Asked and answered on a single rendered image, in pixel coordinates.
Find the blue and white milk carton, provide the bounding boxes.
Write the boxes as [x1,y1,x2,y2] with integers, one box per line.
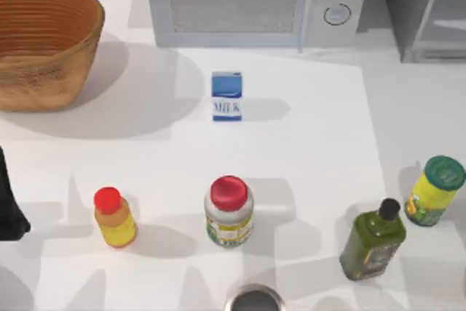
[210,71,244,123]

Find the white jar with red lid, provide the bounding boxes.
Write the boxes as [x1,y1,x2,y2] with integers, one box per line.
[203,175,255,249]

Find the pale microwave oven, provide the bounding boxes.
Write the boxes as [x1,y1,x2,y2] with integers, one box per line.
[141,0,375,54]

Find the yellow bottle with red cap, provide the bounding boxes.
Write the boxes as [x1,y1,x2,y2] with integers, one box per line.
[92,186,138,249]

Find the microwave knob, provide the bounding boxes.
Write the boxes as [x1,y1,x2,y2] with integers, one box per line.
[323,2,352,28]

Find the round metal rim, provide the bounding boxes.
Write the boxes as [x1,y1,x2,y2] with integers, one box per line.
[224,283,285,311]

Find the green bottle with black cap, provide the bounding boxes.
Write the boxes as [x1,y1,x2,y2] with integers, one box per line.
[339,197,407,282]

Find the yellow can with green lid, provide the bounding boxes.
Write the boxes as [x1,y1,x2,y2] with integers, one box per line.
[404,154,466,227]

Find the brown woven basket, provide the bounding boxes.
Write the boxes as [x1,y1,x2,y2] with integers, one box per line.
[0,0,106,113]

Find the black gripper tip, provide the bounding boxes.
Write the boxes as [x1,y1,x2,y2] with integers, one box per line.
[0,146,32,242]

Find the microwave door handle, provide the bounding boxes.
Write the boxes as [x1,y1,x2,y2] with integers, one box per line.
[298,0,315,54]

